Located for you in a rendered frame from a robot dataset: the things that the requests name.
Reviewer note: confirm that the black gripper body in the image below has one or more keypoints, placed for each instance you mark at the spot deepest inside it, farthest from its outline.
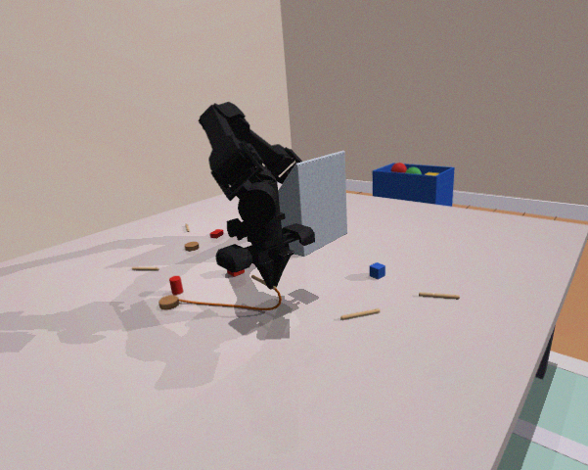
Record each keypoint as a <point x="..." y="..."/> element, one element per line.
<point x="264" y="238"/>

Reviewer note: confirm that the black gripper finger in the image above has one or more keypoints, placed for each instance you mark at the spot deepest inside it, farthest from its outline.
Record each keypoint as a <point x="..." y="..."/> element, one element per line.
<point x="280" y="262"/>
<point x="266" y="269"/>

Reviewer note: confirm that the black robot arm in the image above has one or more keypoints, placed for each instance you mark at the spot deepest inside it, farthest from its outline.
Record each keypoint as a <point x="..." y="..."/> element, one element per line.
<point x="237" y="159"/>

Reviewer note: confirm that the dark red cylinder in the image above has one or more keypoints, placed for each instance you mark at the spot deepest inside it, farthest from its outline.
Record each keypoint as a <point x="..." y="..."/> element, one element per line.
<point x="176" y="285"/>

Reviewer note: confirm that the small blue block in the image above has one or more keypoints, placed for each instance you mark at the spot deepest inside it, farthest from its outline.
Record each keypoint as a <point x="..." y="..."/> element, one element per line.
<point x="377" y="270"/>

